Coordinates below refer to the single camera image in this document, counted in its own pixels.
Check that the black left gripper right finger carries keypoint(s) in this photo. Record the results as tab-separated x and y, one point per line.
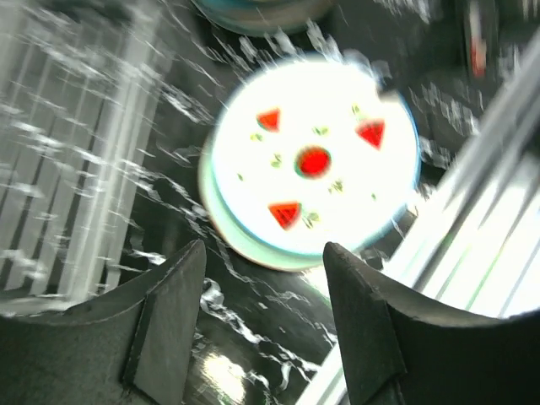
401	347

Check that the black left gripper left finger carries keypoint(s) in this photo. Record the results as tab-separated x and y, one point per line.
130	345

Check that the pale green plate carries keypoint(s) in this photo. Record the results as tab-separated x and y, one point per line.
234	236

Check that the white bottom plate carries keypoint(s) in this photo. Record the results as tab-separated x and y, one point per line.
307	152

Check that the teal square plate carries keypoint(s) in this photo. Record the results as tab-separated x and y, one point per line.
259	18

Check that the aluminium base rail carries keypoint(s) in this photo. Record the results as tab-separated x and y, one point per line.
475	246

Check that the silver wire dish rack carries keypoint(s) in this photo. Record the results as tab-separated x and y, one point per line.
80	83

